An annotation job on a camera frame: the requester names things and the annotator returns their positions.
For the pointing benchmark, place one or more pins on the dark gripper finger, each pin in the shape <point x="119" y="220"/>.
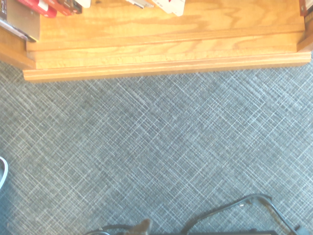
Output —
<point x="144" y="226"/>

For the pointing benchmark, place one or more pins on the black cover paperback book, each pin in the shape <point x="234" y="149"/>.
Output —
<point x="23" y="19"/>

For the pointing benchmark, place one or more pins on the white curved rim object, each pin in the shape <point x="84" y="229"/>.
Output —
<point x="5" y="171"/>

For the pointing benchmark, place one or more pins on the wooden bookshelf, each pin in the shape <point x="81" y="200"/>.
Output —
<point x="159" y="36"/>

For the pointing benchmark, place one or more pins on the grey white paperback book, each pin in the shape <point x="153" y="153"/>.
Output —
<point x="139" y="3"/>

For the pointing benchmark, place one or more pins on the small white book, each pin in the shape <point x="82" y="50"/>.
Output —
<point x="84" y="2"/>

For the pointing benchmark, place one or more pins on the brown red paperback book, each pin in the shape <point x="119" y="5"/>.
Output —
<point x="62" y="6"/>

